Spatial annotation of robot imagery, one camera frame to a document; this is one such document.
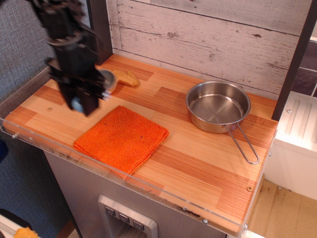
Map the clear acrylic front guard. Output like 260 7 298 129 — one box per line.
0 119 247 238

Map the grey toy fridge cabinet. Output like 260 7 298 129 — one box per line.
45 152 226 238

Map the dark grey left post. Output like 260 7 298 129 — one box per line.
86 0 113 65

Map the yellow toy dough piece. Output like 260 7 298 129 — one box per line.
107 69 139 93

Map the dark grey right post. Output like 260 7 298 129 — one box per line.
271 0 317 121

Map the dark grey post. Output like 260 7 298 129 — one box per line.
271 0 317 121
86 0 113 65

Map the orange knitted rag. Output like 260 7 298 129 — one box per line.
73 106 169 178

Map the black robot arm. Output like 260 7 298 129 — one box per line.
30 0 106 116

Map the yellow object bottom left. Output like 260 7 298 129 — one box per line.
13 227 39 238

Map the blue handled grey spoon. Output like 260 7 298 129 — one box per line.
72 69 115 114

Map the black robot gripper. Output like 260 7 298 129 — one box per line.
46 39 99 116

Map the silver dispenser button panel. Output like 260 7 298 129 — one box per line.
98 195 159 238

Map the steel pan with wire handle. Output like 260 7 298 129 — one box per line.
186 81 260 165

